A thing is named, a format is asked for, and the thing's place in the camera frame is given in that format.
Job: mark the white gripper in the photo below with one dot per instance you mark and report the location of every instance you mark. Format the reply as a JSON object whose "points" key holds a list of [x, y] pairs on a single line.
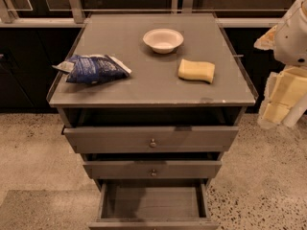
{"points": [[292, 42]]}

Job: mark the grey drawer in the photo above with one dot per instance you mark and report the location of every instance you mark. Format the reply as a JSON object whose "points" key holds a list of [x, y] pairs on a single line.
{"points": [[161, 167], [157, 129], [162, 204]]}

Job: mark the grey drawer cabinet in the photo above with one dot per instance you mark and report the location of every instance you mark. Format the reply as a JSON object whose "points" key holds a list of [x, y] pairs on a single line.
{"points": [[153, 81]]}

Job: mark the white bowl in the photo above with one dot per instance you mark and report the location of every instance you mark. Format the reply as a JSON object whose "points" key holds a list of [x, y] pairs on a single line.
{"points": [[163, 41]]}

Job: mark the grey bottom drawer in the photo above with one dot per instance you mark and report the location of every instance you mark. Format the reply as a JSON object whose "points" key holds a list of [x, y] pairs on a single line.
{"points": [[162, 204]]}

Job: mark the yellow sponge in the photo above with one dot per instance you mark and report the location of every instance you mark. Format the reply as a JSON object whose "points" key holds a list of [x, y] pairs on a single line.
{"points": [[196, 70]]}

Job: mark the blue chip bag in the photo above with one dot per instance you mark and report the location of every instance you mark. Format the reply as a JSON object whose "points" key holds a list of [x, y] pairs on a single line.
{"points": [[90, 69]]}

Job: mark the grey top drawer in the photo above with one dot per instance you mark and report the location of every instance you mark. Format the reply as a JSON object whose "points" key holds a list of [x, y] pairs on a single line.
{"points": [[157, 129]]}

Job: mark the white pipe leg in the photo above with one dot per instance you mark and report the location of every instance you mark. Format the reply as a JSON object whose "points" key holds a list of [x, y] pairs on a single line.
{"points": [[296, 112]]}

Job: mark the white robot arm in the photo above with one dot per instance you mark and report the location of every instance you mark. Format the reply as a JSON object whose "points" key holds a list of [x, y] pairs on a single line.
{"points": [[290, 40]]}

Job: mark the grey middle drawer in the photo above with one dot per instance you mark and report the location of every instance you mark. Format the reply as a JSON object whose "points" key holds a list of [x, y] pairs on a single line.
{"points": [[161, 167]]}

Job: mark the metal railing frame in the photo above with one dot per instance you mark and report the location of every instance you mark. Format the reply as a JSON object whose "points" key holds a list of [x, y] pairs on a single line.
{"points": [[73, 13]]}

